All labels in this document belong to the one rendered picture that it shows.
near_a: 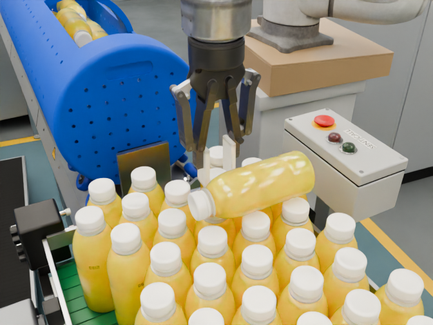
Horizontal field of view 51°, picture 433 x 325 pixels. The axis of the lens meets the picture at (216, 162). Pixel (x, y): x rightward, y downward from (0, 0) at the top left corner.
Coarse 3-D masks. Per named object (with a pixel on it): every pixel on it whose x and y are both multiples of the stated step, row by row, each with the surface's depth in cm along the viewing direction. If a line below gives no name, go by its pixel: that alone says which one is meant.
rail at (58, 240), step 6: (72, 228) 75; (54, 234) 74; (60, 234) 74; (66, 234) 75; (72, 234) 76; (48, 240) 74; (54, 240) 75; (60, 240) 75; (66, 240) 76; (72, 240) 76; (54, 246) 75; (60, 246) 76
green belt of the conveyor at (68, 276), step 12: (60, 264) 80; (72, 264) 80; (60, 276) 77; (72, 276) 77; (72, 288) 75; (72, 300) 73; (84, 300) 73; (72, 312) 71; (84, 312) 71; (96, 312) 71; (108, 312) 71; (84, 324) 69; (96, 324) 69; (108, 324) 69
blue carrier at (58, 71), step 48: (0, 0) 135; (48, 0) 103; (96, 0) 108; (48, 48) 86; (96, 48) 76; (144, 48) 77; (48, 96) 79; (96, 96) 77; (144, 96) 81; (192, 96) 86; (96, 144) 82; (144, 144) 87
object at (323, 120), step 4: (316, 116) 80; (320, 116) 80; (324, 116) 80; (328, 116) 80; (316, 120) 79; (320, 120) 79; (324, 120) 79; (328, 120) 79; (332, 120) 79; (320, 124) 78; (324, 124) 78; (328, 124) 78; (332, 124) 79
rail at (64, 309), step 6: (42, 240) 73; (48, 246) 72; (48, 252) 71; (48, 258) 70; (54, 264) 69; (54, 270) 68; (54, 276) 67; (54, 282) 66; (60, 288) 65; (60, 294) 64; (60, 300) 63; (66, 306) 62; (66, 312) 62; (66, 318) 61; (66, 324) 60; (72, 324) 60
